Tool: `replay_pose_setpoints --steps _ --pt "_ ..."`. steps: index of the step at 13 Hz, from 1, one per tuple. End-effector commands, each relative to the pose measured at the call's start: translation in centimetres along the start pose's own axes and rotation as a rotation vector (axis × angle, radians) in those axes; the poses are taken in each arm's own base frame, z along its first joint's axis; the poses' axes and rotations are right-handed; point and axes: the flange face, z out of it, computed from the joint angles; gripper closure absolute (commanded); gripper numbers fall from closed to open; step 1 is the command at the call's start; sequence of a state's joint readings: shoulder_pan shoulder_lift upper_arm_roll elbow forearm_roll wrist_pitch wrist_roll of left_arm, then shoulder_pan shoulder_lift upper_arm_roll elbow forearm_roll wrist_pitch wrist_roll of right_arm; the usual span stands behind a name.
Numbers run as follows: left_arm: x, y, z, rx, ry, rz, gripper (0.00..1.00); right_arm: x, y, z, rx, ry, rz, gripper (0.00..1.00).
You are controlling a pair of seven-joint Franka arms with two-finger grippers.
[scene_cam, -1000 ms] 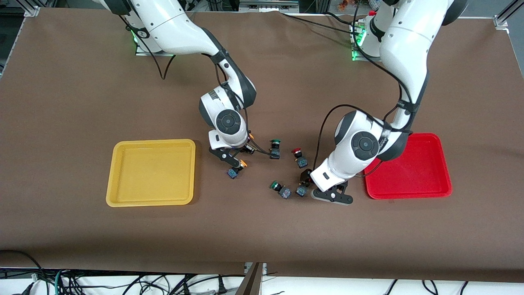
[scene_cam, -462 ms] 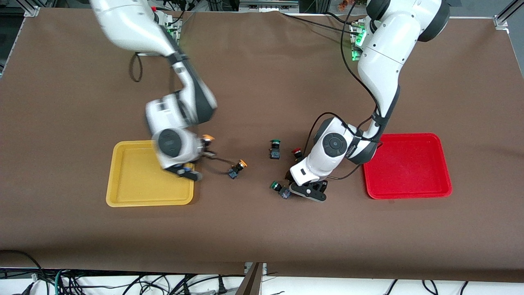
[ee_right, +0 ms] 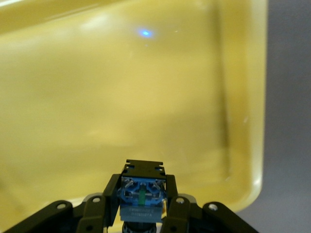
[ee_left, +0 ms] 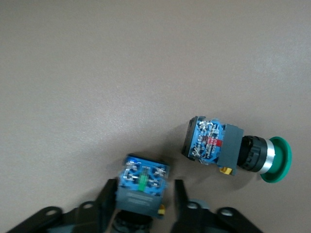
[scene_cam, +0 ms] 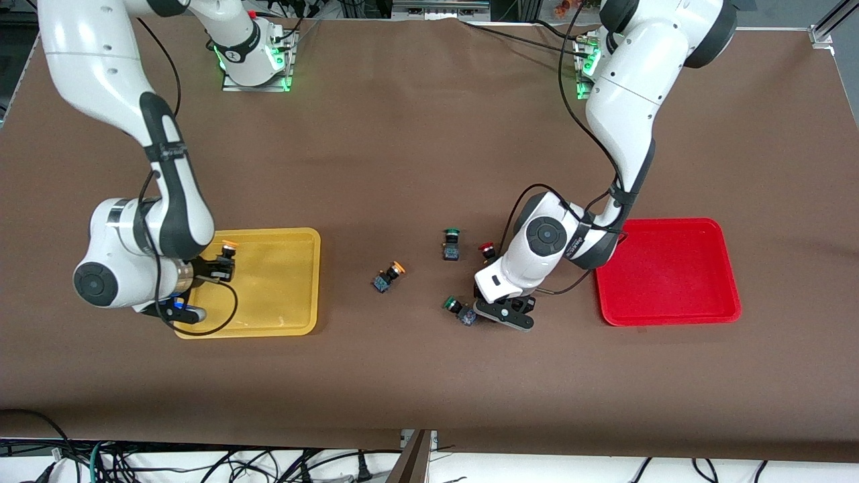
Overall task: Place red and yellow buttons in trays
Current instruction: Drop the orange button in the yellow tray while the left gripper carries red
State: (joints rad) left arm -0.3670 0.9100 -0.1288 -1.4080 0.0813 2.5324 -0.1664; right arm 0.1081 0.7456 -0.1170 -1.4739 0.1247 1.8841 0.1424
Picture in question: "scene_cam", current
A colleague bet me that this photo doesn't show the brown table cover mat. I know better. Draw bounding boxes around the brown table cover mat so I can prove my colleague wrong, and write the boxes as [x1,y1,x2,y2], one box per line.
[0,13,859,464]

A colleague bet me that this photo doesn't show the black power cable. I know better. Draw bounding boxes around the black power cable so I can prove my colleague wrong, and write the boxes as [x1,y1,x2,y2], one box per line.
[459,19,586,54]

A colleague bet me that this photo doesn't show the grey base cable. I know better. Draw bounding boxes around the grey base cable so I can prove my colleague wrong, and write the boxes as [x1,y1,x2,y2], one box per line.
[282,19,324,53]

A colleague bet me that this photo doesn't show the yellow plastic tray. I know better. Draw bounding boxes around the yellow plastic tray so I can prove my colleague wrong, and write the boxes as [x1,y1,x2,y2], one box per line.
[173,227,321,339]

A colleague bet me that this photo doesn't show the metal table leg bracket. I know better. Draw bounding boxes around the metal table leg bracket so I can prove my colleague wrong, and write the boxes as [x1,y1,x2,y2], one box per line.
[385,429,438,483]

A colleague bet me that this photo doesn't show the aluminium frame profile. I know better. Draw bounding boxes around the aluminium frame profile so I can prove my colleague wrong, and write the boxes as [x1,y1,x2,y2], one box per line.
[392,0,492,21]

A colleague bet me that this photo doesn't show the teal floor cable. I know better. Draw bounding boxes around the teal floor cable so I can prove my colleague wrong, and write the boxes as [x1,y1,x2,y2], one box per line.
[89,441,109,483]

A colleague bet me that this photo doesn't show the red plastic tray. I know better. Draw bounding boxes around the red plastic tray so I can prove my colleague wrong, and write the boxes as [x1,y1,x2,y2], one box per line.
[590,217,742,327]

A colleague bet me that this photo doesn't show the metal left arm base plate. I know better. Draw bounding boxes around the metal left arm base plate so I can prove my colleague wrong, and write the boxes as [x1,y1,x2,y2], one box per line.
[574,35,599,101]

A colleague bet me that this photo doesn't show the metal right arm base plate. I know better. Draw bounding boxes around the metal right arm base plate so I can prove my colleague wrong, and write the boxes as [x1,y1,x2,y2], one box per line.
[221,27,297,93]

